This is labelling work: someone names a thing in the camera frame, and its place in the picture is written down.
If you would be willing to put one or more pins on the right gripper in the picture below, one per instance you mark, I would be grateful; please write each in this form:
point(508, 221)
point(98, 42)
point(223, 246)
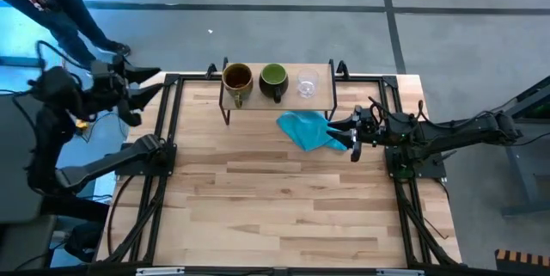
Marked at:
point(371, 130)

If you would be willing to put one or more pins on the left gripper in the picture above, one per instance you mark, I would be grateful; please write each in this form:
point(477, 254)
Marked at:
point(109, 84)

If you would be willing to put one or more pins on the dark mug with green inside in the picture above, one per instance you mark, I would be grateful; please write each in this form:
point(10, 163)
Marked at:
point(273, 76)

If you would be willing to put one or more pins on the brown olive ceramic mug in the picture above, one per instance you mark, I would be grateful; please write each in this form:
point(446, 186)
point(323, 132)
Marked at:
point(237, 80)

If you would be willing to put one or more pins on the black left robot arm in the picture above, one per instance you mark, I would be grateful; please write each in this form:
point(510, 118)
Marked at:
point(107, 164)

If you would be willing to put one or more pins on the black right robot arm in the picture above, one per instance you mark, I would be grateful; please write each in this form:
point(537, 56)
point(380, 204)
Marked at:
point(451, 134)

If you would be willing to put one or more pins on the wooden shelf with black legs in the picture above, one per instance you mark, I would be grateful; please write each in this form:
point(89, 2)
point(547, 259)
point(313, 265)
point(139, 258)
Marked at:
point(292, 102)

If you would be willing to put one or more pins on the teal cloth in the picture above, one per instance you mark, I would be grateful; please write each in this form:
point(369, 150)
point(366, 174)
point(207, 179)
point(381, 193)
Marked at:
point(307, 130)

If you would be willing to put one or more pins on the person's black shoe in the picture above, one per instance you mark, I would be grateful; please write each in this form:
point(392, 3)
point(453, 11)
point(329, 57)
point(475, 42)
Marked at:
point(115, 48)

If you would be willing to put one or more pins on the white box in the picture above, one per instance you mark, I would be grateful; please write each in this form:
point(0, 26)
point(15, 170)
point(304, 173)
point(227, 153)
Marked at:
point(105, 190)

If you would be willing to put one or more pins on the person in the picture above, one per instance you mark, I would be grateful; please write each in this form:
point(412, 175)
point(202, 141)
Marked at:
point(56, 5)

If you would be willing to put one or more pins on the black bar on floor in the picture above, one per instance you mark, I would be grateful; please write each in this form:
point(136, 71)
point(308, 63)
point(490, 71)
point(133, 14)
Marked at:
point(17, 62)

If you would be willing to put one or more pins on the black hex key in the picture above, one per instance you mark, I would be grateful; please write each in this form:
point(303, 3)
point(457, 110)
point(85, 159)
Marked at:
point(435, 228)

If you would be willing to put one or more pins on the grey side table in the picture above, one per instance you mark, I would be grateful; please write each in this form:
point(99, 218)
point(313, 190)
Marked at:
point(13, 160)

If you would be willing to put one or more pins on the black bag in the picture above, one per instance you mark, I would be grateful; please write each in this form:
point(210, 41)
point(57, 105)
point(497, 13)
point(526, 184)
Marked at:
point(83, 241)

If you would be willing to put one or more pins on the grey metal stand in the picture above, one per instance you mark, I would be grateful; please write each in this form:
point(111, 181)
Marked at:
point(522, 173)

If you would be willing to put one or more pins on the grey chair seat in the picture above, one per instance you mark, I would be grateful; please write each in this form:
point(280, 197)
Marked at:
point(21, 241)

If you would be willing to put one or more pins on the black aluminium table frame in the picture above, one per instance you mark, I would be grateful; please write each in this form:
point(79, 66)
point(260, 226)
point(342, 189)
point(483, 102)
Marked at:
point(172, 95)

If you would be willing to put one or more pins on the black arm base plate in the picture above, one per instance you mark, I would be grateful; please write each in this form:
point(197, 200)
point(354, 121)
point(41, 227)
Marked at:
point(429, 170)
point(146, 172)

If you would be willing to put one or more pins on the silver bracket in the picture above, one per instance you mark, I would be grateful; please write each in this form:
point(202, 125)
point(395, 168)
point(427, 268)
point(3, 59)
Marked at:
point(159, 271)
point(399, 272)

